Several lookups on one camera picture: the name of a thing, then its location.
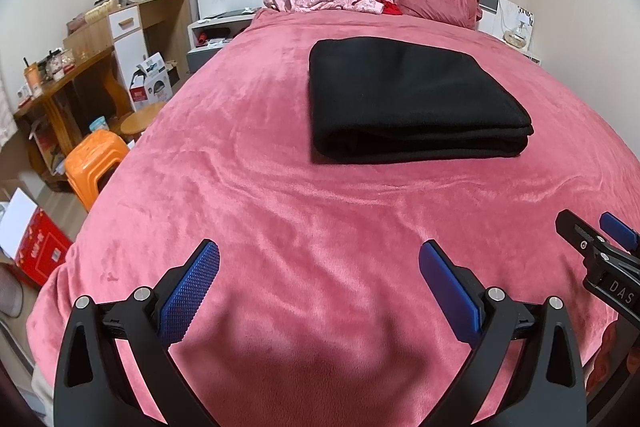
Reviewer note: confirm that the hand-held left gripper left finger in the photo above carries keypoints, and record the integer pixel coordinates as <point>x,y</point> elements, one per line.
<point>192,292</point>

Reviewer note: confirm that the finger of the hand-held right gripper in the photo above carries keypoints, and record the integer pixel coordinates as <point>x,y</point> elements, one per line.
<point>620,231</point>
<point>580,232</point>

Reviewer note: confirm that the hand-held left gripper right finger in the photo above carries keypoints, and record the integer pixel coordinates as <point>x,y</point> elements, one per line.
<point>450,292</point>

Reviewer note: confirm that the black blanket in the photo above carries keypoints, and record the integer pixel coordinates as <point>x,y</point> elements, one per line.
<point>400,97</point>

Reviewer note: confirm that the person's right hand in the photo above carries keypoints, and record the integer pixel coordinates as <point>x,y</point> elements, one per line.
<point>605,357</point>

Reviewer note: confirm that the pink bed blanket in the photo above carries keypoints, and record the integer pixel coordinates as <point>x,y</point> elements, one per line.
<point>300,207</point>

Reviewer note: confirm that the red and white cardboard box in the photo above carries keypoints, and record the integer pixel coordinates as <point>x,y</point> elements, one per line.
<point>42,247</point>

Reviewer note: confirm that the orange plastic stool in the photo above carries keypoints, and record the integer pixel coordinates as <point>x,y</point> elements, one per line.
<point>95,152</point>

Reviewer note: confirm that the round wooden stool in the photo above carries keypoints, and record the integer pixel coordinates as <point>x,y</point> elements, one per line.
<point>140,119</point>

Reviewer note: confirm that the plastic tub with blue lid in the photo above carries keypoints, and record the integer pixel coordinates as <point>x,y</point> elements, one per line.
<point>98,123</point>

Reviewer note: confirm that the white printed carton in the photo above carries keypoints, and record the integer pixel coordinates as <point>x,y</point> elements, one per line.
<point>150,82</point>

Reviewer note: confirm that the wooden desk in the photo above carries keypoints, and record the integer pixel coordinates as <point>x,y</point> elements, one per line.
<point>112,89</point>

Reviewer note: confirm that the pale patterned curtain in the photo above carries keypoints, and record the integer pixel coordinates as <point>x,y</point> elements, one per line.
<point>4,117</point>

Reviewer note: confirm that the white and wood cabinet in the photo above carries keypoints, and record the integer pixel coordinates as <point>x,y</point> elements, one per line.
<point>127,37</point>

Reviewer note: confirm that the brown cardboard box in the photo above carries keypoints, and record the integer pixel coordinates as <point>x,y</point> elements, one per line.
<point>90,39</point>

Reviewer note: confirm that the red cloth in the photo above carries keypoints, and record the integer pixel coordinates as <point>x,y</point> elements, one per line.
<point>390,8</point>

